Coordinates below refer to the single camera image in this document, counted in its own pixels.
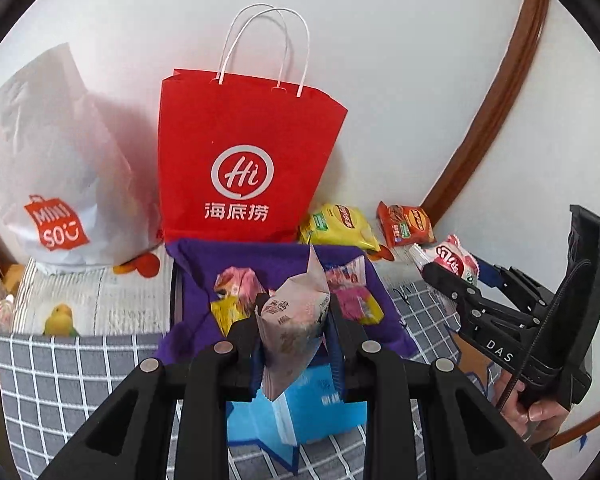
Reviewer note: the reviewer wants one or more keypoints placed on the white plastic bag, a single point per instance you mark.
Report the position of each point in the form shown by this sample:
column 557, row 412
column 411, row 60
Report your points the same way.
column 55, row 160

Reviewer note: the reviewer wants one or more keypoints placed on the pink packet with yellow end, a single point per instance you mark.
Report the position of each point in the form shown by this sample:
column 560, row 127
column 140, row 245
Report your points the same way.
column 352, row 285

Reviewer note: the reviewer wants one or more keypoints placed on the printed white cloth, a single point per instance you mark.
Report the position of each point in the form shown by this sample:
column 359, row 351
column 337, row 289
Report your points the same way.
column 105, row 300

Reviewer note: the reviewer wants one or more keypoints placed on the person's right hand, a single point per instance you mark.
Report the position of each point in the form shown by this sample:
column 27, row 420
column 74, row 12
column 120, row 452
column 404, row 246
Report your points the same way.
column 545, row 412

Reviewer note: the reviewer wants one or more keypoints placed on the long red and white packet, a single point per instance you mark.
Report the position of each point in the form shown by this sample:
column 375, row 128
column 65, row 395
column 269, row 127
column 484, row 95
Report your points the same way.
column 450, row 260

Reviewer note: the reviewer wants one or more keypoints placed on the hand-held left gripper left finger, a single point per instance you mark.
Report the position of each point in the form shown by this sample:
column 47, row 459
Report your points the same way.
column 256, row 365

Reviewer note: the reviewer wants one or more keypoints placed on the brown wooden door frame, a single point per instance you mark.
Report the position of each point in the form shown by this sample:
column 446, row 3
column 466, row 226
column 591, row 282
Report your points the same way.
column 505, row 85

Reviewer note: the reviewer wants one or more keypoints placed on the pale pink packet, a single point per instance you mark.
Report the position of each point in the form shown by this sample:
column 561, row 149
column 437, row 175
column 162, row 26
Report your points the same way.
column 290, row 330

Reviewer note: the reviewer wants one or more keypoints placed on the orange chips bag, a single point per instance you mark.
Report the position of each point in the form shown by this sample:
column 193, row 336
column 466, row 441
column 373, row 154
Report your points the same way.
column 405, row 225

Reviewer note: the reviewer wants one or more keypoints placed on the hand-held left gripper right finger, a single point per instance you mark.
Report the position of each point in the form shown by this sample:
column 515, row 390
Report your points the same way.
column 336, row 360

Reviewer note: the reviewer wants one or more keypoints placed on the red paper bag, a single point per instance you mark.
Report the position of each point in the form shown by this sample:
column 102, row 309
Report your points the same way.
column 250, row 120

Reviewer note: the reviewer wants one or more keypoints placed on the purple cloth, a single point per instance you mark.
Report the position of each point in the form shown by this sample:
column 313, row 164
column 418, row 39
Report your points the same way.
column 200, row 270

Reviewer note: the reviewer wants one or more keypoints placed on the yellow chips bag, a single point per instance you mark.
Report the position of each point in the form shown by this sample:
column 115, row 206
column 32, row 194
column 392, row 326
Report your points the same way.
column 340, row 227

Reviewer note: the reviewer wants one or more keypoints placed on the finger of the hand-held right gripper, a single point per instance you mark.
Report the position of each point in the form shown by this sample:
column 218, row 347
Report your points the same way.
column 490, row 272
column 460, row 295

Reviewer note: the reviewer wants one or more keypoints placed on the blue tissue pack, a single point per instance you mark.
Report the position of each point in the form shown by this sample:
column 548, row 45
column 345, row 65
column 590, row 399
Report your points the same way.
column 320, row 410

